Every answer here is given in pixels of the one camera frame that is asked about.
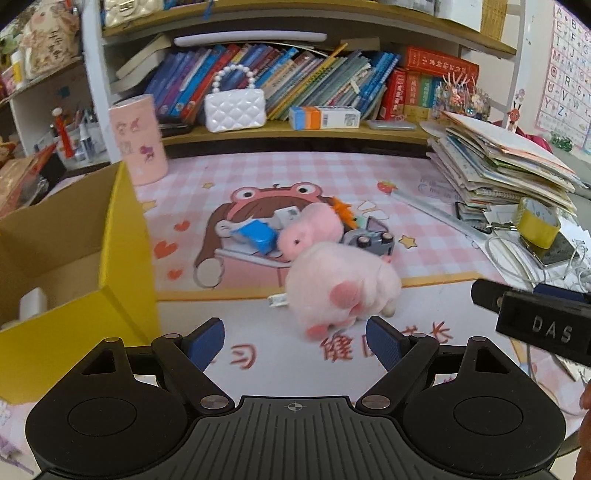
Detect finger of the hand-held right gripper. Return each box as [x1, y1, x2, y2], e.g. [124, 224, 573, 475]
[533, 282, 591, 306]
[470, 278, 509, 315]

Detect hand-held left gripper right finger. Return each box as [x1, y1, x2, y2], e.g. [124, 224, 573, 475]
[355, 317, 515, 411]

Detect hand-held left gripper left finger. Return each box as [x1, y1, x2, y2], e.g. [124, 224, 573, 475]
[74, 318, 234, 414]

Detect pink plush pig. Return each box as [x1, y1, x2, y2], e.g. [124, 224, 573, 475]
[269, 242, 403, 341]

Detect yellow cardboard box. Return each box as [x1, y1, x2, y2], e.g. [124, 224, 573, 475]
[0, 161, 162, 405]

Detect white charger adapter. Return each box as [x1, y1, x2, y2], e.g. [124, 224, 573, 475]
[19, 287, 51, 320]

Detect person's right hand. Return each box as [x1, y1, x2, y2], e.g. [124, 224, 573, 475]
[574, 383, 591, 480]

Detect smartphone under tape roll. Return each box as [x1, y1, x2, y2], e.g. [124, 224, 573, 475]
[519, 231, 585, 269]

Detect pink printed desk mat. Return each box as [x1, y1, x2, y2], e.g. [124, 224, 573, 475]
[0, 153, 591, 416]

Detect yellow tape roll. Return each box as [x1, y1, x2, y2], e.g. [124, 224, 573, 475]
[516, 197, 562, 248]

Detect loose white papers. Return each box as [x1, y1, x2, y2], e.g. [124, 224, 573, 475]
[480, 203, 591, 416]

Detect clear plastic ruler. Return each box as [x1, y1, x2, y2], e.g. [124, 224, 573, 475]
[390, 189, 491, 239]

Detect grey toy car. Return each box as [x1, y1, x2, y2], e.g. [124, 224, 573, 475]
[344, 217, 397, 257]

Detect blue toy block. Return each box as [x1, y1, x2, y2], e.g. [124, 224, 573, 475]
[230, 219, 280, 255]

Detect stack of papers and booklets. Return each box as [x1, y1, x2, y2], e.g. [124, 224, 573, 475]
[426, 110, 579, 216]

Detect small pink plush toy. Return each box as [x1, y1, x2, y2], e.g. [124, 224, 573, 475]
[276, 202, 345, 260]

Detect orange toy figure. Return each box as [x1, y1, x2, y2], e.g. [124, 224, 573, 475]
[329, 196, 359, 228]

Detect small white labelled box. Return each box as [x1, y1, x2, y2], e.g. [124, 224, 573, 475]
[272, 206, 301, 230]

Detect grey flat phone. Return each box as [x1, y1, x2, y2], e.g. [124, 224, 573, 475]
[368, 119, 417, 132]

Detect sparkly hair tiara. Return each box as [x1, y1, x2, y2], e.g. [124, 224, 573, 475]
[433, 73, 491, 121]

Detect pink cylinder canister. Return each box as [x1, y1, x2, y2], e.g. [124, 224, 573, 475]
[108, 93, 169, 186]

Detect red boxed dictionaries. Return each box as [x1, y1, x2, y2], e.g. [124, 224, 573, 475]
[380, 45, 481, 122]

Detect white quilted handbag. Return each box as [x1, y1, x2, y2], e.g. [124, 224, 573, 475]
[204, 64, 267, 134]

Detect orange and white carton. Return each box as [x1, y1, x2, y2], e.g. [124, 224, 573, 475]
[288, 104, 362, 131]

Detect pen cups with brushes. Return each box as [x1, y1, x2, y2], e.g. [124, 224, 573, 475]
[48, 106, 112, 165]

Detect red snack bag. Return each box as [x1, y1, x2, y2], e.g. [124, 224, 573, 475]
[0, 143, 66, 218]

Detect row of colourful books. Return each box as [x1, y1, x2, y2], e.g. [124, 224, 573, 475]
[115, 41, 403, 123]

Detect white bookshelf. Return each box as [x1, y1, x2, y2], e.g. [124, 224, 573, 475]
[0, 0, 528, 160]

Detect white light bar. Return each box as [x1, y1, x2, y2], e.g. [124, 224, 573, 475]
[174, 32, 327, 48]

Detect cream quilted handbag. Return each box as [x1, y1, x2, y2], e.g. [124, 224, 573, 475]
[102, 0, 164, 28]

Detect white cable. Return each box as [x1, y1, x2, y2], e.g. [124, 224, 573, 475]
[482, 228, 591, 289]

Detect pink alphabet wall poster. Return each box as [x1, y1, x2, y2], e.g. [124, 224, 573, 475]
[535, 4, 591, 133]

